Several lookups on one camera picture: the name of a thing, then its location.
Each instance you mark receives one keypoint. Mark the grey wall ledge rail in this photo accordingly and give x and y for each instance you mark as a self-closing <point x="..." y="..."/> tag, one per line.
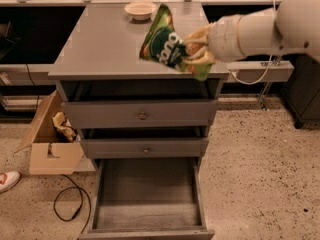
<point x="244" y="71"/>

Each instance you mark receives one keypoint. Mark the open cardboard box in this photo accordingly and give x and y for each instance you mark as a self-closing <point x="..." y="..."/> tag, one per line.
<point x="51" y="153"/>

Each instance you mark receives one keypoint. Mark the bottom grey open drawer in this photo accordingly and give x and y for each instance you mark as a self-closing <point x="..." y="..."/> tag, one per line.
<point x="148" y="199"/>

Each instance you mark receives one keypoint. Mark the green rice chip bag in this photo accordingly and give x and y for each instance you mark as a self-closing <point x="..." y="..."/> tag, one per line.
<point x="163" y="45"/>

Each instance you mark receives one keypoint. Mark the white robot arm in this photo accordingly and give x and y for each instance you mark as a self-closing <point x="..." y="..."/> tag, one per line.
<point x="291" y="28"/>

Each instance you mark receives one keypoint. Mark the dark grey side cabinet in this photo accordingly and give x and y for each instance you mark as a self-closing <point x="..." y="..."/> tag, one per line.
<point x="302" y="91"/>

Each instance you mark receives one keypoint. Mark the white and red shoe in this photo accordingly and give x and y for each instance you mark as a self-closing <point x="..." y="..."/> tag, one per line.
<point x="8" y="180"/>

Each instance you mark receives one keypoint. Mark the grey wooden drawer cabinet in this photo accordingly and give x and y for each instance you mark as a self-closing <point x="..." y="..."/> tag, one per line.
<point x="107" y="39"/>

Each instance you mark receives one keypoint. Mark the middle grey drawer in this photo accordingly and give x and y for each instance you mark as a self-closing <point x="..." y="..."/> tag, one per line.
<point x="152" y="142"/>

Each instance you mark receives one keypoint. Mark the top grey drawer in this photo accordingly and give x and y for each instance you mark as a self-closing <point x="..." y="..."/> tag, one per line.
<point x="139" y="103"/>

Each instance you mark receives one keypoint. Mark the crumpled yellow wrapper in box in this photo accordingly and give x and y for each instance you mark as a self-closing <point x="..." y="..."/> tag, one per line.
<point x="59" y="121"/>

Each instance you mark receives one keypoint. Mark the beige bowl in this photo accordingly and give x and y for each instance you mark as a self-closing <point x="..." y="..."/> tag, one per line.
<point x="140" y="11"/>

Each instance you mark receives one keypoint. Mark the metal stand pole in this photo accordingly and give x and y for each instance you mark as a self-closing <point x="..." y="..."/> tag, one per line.
<point x="273" y="62"/>

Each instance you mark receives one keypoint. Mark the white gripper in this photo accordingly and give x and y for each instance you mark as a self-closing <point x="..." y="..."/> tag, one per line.
<point x="224" y="37"/>

